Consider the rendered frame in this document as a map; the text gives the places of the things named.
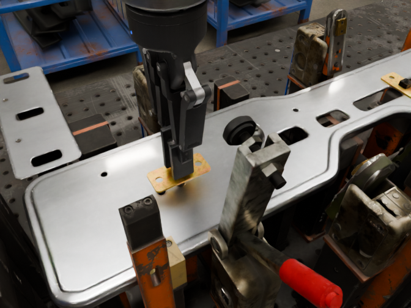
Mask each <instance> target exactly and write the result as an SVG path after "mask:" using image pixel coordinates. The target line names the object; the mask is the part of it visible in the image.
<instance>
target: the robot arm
mask: <svg viewBox="0 0 411 308"><path fill-rule="evenodd" d="M121 1H123V2H124V3H125V8H126V12H127V20H128V27H129V31H130V36H131V38H132V40H133V41H134V42H135V43H136V44H137V45H138V47H139V50H140V53H141V57H142V60H143V66H144V72H145V76H146V81H147V87H148V91H149V97H150V103H151V107H152V112H153V113H154V114H155V115H156V114H158V123H159V125H160V126H161V127H163V128H160V132H161V143H162V149H163V160H164V165H165V167H166V168H167V169H168V168H170V167H171V173H172V177H173V179H174V180H177V179H180V178H182V177H184V176H187V175H189V174H192V173H193V172H194V162H193V148H195V147H197V146H199V145H202V138H203V132H204V123H205V117H206V109H207V102H208V100H209V99H210V97H211V96H212V90H211V88H210V86H209V85H208V84H206V85H204V86H201V85H200V83H199V81H198V79H197V77H196V75H195V74H196V72H197V69H198V66H197V62H196V56H195V53H194V51H195V49H196V47H197V46H198V45H199V43H200V42H201V41H202V40H203V38H204V37H205V36H206V32H207V0H121Z"/></svg>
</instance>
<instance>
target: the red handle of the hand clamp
mask: <svg viewBox="0 0 411 308"><path fill-rule="evenodd" d="M234 243H235V244H236V245H237V246H239V247H240V248H242V249H243V250H244V251H246V252H247V253H249V255H251V256H252V257H254V258H255V259H256V260H258V261H259V262H261V263H262V264H263V265H264V266H266V267H267V268H268V269H270V270H271V271H273V272H274V273H275V274H277V275H278V276H279V277H280V279H281V280H282V281H283V282H284V283H285V284H287V285H288V286H290V288H292V289H293V290H295V291H296V292H297V293H299V294H300V295H302V296H303V297H304V298H305V299H307V300H308V301H309V302H311V303H312V304H313V305H315V306H316V307H317V308H340V307H341V305H342V303H343V292H342V290H341V288H340V287H339V286H337V285H336V284H334V283H332V282H331V281H329V280H328V279H326V278H324V277H323V276H321V275H320V274H318V273H317V272H315V271H313V270H312V269H311V268H308V267H307V266H306V265H304V264H302V263H301V262H299V261H298V260H296V259H294V258H289V257H288V256H286V255H285V254H283V253H282V252H280V251H279V250H277V249H275V248H274V247H272V246H271V245H269V244H268V243H266V242H265V241H263V240H261V239H260V238H258V237H257V236H255V235H253V234H252V233H250V232H249V231H246V232H243V233H241V234H240V235H238V236H236V238H235V241H234Z"/></svg>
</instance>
